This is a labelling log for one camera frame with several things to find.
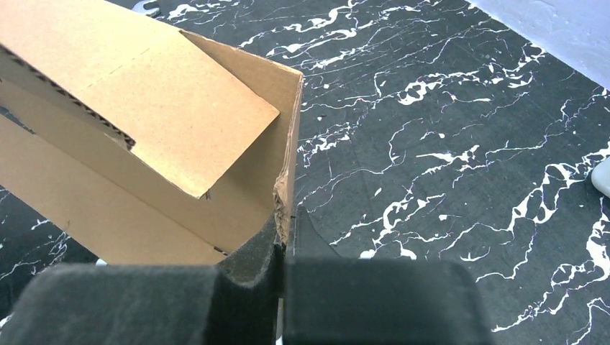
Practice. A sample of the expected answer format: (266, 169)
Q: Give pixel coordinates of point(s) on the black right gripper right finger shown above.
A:
(329, 299)

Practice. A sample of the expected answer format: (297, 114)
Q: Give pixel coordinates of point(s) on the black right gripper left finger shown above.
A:
(231, 302)

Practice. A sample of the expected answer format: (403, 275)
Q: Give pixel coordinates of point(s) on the brown cardboard box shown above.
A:
(147, 143)

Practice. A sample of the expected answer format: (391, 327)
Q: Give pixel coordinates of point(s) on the white PVC pipe frame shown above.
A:
(600, 177)

